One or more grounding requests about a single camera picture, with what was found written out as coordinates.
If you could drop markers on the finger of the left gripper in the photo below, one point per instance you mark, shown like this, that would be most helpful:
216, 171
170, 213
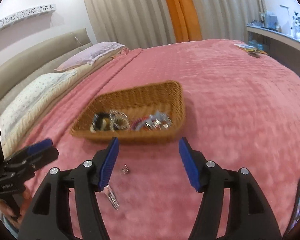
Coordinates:
36, 148
27, 161

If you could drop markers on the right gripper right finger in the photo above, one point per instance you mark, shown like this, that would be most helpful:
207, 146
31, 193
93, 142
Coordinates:
250, 215

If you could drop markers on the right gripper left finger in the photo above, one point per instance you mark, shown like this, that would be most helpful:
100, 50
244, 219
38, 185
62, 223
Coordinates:
65, 205

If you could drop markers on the silver hair clip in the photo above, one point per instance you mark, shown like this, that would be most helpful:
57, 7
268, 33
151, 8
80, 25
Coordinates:
110, 194

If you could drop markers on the black watch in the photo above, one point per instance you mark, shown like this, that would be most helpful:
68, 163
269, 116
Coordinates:
100, 122

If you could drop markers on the left hand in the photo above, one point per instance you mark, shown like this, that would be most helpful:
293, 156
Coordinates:
8, 213

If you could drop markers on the white dotted pillow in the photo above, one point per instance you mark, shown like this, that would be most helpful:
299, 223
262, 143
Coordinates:
30, 95

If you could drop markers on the beige quilt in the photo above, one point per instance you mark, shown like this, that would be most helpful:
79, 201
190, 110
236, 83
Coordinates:
26, 123

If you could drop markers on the small metal earring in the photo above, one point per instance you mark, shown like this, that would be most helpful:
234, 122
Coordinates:
125, 169

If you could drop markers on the lilac pillow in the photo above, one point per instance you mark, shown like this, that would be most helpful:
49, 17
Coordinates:
91, 55

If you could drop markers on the brown wicker basket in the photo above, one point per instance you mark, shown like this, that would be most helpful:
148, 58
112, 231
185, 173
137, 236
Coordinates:
137, 102

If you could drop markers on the beige grey curtains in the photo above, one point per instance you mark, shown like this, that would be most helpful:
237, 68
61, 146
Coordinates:
147, 23

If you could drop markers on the items on bed corner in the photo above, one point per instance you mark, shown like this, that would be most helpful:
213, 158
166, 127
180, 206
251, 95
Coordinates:
250, 50

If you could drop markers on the white desk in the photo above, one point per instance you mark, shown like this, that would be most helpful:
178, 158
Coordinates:
283, 48

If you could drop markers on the orange curtain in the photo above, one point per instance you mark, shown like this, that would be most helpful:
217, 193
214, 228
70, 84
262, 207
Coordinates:
184, 19

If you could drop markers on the white desk lamp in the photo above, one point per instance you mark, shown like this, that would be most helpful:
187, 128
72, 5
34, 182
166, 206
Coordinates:
285, 19

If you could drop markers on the white flower vase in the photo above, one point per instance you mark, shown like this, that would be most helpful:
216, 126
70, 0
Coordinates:
296, 25

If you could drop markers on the white wall shelf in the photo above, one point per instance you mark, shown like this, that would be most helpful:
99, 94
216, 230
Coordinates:
26, 14

